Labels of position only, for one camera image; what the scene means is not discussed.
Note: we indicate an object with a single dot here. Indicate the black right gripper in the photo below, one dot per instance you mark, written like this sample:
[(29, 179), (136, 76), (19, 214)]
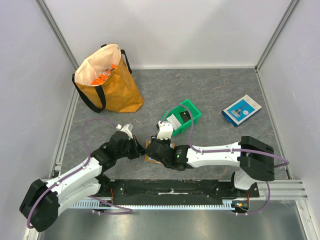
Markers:
[(152, 149)]

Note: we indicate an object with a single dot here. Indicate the small black device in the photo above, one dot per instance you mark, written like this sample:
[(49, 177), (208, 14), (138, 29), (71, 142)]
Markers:
[(185, 117)]

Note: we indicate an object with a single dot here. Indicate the green plastic bin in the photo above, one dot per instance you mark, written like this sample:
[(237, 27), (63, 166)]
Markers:
[(180, 118)]

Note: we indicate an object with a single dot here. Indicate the white card stack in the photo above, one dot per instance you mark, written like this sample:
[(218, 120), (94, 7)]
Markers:
[(174, 121)]

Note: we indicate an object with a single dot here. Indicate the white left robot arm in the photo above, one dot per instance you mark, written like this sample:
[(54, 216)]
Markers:
[(46, 200)]

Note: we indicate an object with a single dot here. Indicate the white slotted cable duct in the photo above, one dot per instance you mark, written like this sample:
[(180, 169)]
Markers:
[(227, 204)]

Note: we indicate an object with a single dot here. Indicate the brown tote bag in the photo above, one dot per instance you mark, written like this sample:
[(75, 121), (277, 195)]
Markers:
[(119, 93)]

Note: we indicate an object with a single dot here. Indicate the blue white box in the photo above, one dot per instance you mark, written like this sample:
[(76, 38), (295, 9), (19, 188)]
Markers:
[(241, 110)]

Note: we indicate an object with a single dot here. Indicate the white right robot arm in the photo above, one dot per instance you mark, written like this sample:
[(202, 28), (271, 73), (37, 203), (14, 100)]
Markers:
[(253, 158)]

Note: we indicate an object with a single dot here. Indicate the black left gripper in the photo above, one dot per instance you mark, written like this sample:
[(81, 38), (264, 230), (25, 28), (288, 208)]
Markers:
[(138, 150)]

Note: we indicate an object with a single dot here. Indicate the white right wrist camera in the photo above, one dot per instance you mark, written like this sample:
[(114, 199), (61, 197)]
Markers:
[(165, 130)]

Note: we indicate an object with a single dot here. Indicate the orange snack packet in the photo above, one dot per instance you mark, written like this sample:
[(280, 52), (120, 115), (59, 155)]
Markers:
[(104, 76)]

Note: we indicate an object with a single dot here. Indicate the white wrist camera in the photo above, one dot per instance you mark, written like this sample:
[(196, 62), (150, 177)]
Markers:
[(165, 130), (127, 128)]

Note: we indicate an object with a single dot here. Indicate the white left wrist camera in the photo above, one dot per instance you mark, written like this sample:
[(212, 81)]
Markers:
[(127, 128)]

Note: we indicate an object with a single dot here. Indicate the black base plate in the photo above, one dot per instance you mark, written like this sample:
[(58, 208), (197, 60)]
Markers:
[(155, 187)]

